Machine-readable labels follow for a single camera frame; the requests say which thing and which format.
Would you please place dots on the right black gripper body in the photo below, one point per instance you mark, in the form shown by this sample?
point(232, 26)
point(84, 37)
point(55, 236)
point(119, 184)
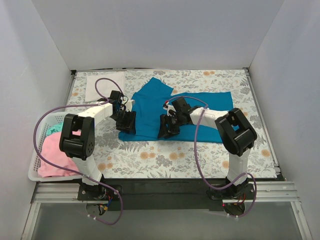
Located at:
point(171, 122)

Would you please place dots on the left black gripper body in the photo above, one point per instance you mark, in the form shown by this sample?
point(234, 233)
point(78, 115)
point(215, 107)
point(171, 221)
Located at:
point(124, 120)

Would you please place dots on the teal blue t shirt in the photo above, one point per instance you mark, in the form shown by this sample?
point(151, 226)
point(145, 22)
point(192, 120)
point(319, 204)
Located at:
point(149, 102)

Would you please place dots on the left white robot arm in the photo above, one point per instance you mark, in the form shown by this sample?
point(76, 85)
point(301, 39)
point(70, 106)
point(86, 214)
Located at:
point(77, 138)

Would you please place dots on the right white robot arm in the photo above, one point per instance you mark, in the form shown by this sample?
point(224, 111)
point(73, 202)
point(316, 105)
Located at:
point(237, 134)

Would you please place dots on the folded white t shirt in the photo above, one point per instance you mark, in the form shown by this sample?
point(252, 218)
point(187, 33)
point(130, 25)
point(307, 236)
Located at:
point(104, 86)

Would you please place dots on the floral patterned table cloth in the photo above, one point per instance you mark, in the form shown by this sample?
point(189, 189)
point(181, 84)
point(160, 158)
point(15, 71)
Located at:
point(176, 159)

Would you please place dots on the mint green t shirt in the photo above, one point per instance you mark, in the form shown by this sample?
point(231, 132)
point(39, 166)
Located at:
point(54, 129)

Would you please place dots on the white plastic laundry basket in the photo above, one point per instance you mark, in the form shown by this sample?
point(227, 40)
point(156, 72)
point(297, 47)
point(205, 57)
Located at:
point(47, 122)

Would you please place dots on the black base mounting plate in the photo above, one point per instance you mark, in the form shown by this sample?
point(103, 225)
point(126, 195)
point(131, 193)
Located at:
point(167, 194)

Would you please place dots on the pink t shirt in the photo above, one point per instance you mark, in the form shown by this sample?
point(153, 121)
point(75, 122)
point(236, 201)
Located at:
point(51, 152)

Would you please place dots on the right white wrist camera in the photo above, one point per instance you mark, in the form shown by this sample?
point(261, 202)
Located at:
point(170, 110)

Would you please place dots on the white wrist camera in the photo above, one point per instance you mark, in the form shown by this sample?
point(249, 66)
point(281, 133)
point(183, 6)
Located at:
point(127, 104)
point(170, 110)

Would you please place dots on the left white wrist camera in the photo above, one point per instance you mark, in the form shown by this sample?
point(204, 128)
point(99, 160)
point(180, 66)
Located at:
point(127, 104)

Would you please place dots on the aluminium frame rail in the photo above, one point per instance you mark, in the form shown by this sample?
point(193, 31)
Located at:
point(267, 191)

